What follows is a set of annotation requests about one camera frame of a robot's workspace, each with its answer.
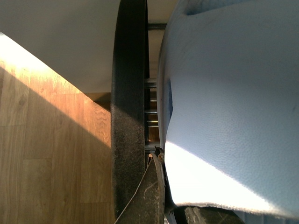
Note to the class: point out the black metal shoe rack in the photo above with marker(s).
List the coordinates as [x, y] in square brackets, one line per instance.
[130, 157]

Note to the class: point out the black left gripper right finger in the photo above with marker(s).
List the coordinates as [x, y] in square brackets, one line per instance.
[205, 215]

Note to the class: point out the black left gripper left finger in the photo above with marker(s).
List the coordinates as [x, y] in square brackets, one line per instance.
[147, 204]

